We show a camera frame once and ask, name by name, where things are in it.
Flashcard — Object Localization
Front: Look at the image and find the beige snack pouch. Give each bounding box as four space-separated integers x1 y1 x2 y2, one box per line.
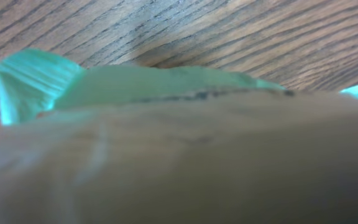
0 90 358 223

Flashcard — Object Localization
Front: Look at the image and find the teal packet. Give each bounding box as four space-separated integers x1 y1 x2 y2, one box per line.
0 49 358 132

